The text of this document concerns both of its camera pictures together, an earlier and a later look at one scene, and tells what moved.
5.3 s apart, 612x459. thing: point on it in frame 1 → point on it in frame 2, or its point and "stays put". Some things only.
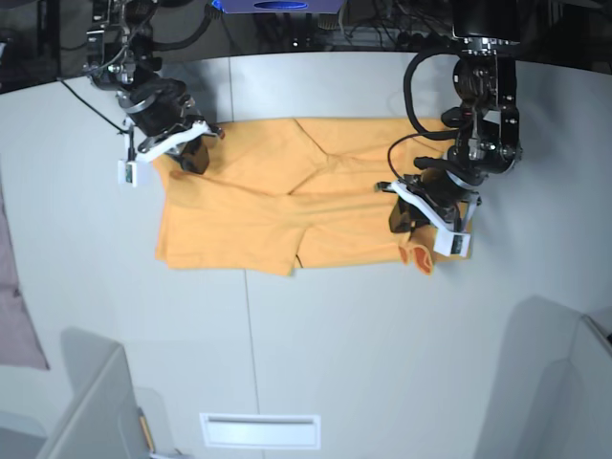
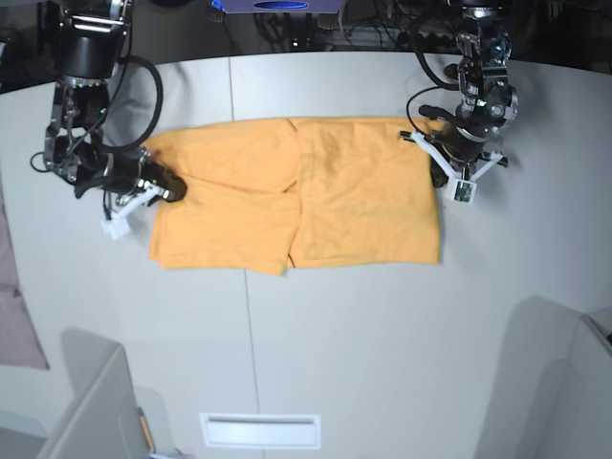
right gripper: (439, 184) → (463, 141)
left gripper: (155, 103) → (120, 171)
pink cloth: (19, 344) stays put
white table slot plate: (262, 431) stays put
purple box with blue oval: (283, 7) stays put
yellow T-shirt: (282, 193) stays put
